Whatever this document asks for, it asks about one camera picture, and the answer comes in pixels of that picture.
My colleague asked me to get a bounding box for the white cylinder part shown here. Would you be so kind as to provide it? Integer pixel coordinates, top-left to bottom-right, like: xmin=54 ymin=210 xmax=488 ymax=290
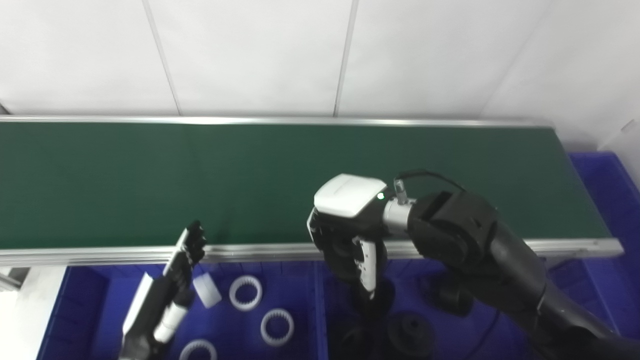
xmin=192 ymin=272 xmax=222 ymax=309

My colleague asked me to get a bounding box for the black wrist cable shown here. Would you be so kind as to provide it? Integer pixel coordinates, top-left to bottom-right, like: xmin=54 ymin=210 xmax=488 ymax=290
xmin=394 ymin=170 xmax=468 ymax=201

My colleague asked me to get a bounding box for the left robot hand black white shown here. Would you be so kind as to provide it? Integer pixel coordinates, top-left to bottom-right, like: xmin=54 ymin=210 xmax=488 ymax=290
xmin=119 ymin=221 xmax=208 ymax=360

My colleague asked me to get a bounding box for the aluminium conveyor leg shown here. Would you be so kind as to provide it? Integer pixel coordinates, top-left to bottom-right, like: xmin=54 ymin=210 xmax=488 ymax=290
xmin=0 ymin=267 xmax=31 ymax=292

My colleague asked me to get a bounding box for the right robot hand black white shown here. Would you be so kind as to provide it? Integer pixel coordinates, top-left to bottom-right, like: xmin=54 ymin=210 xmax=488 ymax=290
xmin=307 ymin=173 xmax=389 ymax=301

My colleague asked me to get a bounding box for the blue bin with black parts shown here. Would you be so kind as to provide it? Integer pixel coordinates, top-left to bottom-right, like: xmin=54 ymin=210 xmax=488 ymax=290
xmin=314 ymin=257 xmax=621 ymax=360

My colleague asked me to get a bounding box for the green conveyor belt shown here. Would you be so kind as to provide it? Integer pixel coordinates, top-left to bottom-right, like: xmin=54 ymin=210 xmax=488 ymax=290
xmin=0 ymin=115 xmax=625 ymax=268
xmin=0 ymin=122 xmax=612 ymax=249

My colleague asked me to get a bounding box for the white gear ring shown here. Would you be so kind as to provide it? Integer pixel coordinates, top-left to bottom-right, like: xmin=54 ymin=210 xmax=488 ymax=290
xmin=179 ymin=339 xmax=218 ymax=360
xmin=229 ymin=275 xmax=263 ymax=312
xmin=260 ymin=308 xmax=295 ymax=347

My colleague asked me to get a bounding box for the empty blue bin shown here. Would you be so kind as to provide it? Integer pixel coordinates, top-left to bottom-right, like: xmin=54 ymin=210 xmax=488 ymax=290
xmin=547 ymin=151 xmax=640 ymax=341

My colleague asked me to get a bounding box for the blue bin with white parts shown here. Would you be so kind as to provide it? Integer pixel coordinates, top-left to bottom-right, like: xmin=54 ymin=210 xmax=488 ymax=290
xmin=37 ymin=261 xmax=328 ymax=360

